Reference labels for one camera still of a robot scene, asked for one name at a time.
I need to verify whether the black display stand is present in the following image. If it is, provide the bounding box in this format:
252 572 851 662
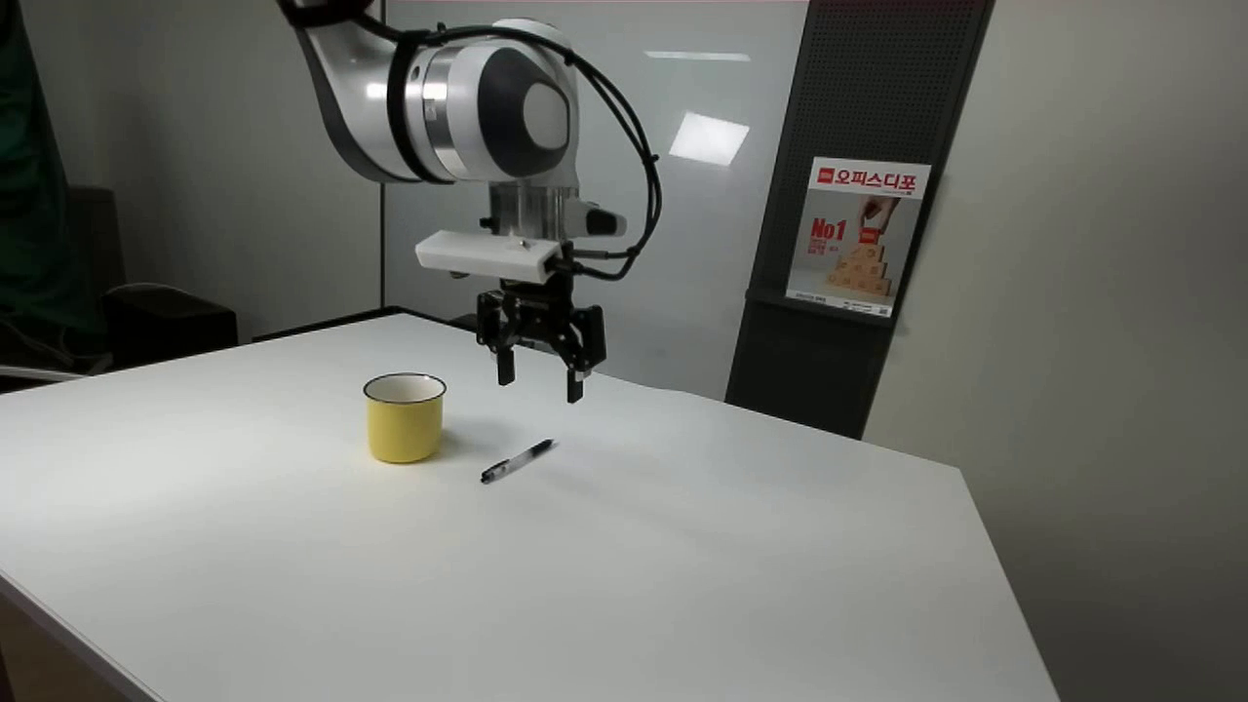
720 0 997 439

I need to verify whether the yellow enamel mug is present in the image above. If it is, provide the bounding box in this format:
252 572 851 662
357 368 451 467

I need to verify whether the dark green garment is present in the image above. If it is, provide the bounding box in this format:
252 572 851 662
0 0 87 369

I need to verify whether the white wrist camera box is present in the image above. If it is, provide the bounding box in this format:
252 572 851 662
412 227 577 286

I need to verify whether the black chair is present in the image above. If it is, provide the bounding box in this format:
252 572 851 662
59 183 243 376

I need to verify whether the black marker pen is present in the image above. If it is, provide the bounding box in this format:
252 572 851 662
475 435 558 489

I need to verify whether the red and white poster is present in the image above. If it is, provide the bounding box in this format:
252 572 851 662
785 153 934 325

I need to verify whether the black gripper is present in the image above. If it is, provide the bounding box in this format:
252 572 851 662
471 273 607 404

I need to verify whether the glass whiteboard panel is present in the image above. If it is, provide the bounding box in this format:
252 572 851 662
382 0 813 400

